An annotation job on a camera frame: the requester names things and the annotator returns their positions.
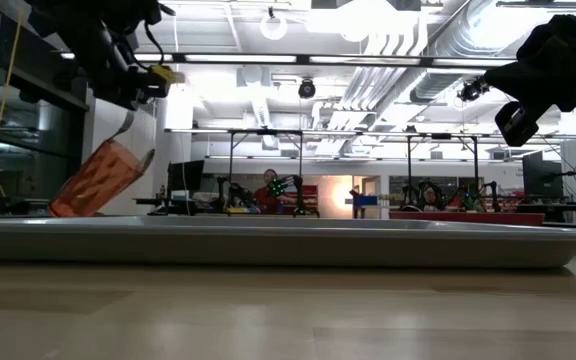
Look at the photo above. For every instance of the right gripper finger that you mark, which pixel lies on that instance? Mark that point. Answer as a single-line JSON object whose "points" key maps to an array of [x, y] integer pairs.
{"points": [[518, 90], [518, 72]]}

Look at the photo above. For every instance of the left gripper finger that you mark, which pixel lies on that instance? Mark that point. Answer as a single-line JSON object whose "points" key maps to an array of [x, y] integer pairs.
{"points": [[127, 122]]}

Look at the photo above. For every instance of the orange translucent cup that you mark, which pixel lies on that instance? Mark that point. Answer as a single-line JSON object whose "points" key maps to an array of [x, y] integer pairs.
{"points": [[98, 180]]}

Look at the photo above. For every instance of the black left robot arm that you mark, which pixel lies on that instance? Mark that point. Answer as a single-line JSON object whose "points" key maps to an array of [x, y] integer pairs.
{"points": [[68, 15]]}

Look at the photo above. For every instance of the black background robot arm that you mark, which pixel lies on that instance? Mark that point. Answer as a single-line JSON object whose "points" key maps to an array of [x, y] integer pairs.
{"points": [[235, 197], [299, 195]]}

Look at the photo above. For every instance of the black ceiling fixture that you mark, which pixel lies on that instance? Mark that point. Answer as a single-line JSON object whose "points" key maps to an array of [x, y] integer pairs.
{"points": [[470, 91]]}

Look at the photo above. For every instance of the yellow label tag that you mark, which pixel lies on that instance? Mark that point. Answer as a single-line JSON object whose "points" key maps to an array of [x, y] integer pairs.
{"points": [[165, 75]]}

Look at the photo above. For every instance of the black computer monitor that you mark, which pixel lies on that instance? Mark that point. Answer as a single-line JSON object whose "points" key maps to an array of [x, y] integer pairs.
{"points": [[185, 175], [540, 175]]}

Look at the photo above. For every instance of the person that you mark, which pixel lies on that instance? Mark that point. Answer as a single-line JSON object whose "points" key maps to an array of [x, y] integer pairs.
{"points": [[269, 197], [430, 196]]}

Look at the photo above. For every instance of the overhead light bar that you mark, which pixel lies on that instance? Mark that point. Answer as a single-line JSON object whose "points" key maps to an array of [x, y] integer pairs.
{"points": [[303, 59]]}

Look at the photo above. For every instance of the blue box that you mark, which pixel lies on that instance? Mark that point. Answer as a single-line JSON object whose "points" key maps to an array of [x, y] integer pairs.
{"points": [[365, 200]]}

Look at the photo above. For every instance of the red cabinet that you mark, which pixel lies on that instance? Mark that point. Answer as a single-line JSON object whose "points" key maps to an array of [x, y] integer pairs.
{"points": [[310, 197]]}

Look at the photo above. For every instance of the silver ventilation duct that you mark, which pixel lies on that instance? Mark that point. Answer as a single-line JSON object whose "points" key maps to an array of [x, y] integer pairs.
{"points": [[438, 82]]}

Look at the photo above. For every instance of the black background rig frame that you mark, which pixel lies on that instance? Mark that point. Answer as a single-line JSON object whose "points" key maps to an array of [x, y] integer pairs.
{"points": [[268, 132], [443, 136]]}

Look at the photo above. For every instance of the black overhead camera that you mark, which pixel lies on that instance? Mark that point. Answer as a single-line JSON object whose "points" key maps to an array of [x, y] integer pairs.
{"points": [[307, 89]]}

